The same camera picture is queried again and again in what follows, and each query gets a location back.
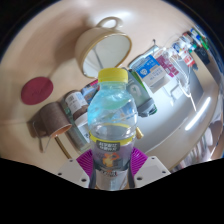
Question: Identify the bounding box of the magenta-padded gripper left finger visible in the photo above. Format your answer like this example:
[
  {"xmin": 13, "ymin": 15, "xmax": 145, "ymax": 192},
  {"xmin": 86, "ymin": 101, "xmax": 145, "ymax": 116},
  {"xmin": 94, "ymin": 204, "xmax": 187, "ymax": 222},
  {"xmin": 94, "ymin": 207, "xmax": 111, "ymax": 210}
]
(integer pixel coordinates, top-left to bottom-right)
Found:
[{"xmin": 55, "ymin": 148, "xmax": 98, "ymax": 189}]

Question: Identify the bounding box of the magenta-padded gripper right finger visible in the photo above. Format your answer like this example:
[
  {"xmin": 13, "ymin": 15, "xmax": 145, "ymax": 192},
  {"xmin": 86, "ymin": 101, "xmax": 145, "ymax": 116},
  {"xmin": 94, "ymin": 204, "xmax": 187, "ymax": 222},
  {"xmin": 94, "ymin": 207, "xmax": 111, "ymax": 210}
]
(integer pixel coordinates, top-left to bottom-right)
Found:
[{"xmin": 128, "ymin": 147, "xmax": 172, "ymax": 189}]

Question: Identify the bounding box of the brown mug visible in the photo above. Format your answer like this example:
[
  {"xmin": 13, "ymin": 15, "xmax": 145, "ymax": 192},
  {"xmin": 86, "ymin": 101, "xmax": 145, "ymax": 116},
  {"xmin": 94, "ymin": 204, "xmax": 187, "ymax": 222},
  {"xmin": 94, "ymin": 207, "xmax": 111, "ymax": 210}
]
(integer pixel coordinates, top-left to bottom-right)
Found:
[{"xmin": 32, "ymin": 101, "xmax": 73, "ymax": 140}]

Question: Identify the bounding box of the brown jar with white lid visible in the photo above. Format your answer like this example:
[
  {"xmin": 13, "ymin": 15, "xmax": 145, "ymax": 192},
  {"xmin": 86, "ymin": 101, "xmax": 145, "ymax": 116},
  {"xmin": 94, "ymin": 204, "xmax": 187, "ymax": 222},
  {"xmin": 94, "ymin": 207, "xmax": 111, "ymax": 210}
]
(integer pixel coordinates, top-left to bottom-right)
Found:
[{"xmin": 63, "ymin": 90, "xmax": 91, "ymax": 134}]

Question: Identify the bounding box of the red and white can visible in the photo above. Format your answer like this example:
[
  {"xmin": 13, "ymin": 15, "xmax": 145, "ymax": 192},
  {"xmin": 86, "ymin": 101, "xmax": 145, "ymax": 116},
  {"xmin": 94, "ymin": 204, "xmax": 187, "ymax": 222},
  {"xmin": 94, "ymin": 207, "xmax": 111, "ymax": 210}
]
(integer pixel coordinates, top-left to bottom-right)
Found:
[{"xmin": 181, "ymin": 49, "xmax": 196, "ymax": 68}]

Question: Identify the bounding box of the spoon in cream mug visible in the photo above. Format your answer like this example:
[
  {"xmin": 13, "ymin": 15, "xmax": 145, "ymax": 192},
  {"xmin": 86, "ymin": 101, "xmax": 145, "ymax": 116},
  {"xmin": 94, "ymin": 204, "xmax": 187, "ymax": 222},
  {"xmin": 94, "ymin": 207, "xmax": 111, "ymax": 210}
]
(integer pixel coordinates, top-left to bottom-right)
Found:
[{"xmin": 93, "ymin": 45, "xmax": 101, "ymax": 68}]

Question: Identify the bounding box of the clear yellow-capped drink bottle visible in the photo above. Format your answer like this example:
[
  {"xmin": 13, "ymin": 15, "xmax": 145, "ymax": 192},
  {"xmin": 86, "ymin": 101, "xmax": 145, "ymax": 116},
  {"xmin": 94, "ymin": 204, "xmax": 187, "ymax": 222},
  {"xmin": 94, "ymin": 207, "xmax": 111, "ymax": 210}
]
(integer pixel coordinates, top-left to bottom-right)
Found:
[{"xmin": 86, "ymin": 67, "xmax": 139, "ymax": 191}]

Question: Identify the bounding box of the cream ceramic mug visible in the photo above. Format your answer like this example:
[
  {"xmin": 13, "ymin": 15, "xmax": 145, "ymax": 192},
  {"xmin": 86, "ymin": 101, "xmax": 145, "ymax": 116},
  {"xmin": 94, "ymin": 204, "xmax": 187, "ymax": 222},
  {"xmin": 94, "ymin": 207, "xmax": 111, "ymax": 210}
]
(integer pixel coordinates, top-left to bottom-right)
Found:
[{"xmin": 74, "ymin": 16, "xmax": 133, "ymax": 79}]

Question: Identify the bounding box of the grey shaker bottle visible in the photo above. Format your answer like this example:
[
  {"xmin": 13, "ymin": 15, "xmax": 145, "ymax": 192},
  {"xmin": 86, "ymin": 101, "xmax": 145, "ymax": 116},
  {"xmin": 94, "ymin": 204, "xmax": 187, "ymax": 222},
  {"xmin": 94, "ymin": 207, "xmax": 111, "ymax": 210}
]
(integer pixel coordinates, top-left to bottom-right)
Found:
[{"xmin": 128, "ymin": 69, "xmax": 158, "ymax": 118}]

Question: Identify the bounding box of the flat round red coaster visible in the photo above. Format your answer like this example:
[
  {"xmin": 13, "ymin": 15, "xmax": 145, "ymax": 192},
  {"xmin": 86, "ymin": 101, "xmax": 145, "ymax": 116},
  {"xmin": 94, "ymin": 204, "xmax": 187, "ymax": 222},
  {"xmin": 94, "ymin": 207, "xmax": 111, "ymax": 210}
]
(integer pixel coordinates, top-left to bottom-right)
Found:
[{"xmin": 20, "ymin": 76, "xmax": 54, "ymax": 106}]

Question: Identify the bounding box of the pink packet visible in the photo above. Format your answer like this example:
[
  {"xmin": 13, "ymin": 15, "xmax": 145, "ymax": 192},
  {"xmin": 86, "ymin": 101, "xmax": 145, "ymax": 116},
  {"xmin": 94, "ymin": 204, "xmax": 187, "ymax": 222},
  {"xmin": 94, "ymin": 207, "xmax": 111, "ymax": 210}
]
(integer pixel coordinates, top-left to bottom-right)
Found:
[{"xmin": 156, "ymin": 49, "xmax": 176, "ymax": 79}]

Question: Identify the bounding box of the under-shelf light strip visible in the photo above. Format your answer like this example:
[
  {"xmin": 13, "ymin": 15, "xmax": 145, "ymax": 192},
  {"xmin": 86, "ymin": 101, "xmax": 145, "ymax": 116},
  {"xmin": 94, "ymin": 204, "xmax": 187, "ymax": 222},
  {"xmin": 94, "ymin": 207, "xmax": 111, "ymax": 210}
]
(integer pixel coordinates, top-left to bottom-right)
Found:
[{"xmin": 184, "ymin": 96, "xmax": 212, "ymax": 132}]

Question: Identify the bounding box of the clear glass bottle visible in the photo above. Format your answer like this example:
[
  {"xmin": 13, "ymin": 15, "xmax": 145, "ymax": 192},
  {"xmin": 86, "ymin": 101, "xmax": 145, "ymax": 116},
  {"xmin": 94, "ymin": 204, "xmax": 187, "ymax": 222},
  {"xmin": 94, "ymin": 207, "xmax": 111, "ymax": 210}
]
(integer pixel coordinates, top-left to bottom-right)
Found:
[{"xmin": 64, "ymin": 114, "xmax": 92, "ymax": 154}]

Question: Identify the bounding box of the blue and white carton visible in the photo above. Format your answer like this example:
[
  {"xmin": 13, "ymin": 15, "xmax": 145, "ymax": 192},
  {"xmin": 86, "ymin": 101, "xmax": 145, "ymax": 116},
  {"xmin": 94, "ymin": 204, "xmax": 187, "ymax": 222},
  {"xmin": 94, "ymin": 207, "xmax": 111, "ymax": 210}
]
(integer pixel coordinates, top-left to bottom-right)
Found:
[{"xmin": 132, "ymin": 54, "xmax": 167, "ymax": 94}]

